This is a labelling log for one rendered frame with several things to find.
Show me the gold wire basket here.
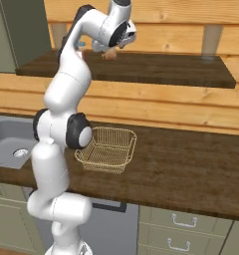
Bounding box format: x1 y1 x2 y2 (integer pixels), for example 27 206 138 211
74 127 138 175

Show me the green drawer front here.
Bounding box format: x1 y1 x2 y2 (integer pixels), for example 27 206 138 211
149 206 233 238
146 225 228 255

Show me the tall green cabinet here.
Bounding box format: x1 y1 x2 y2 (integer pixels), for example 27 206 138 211
0 0 53 75

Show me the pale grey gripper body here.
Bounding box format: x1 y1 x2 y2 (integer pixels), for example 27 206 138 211
91 38 110 55

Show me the white drawer handle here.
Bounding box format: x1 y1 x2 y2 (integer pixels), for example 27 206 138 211
170 212 198 229
166 237 192 253

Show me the grey sink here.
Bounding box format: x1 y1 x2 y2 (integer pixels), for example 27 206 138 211
0 118 39 170

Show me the black dishwasher handle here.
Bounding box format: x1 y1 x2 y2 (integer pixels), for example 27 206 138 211
91 199 127 214

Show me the tan round object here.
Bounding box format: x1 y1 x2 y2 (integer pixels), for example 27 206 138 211
103 48 119 62

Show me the grey post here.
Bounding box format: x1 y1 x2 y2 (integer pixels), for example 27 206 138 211
199 24 224 63
51 23 69 51

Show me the grey dishwasher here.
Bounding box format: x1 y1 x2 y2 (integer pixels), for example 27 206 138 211
22 186 140 255

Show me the green cupboard door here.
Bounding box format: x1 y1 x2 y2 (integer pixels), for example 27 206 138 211
0 194 43 255
220 220 239 255

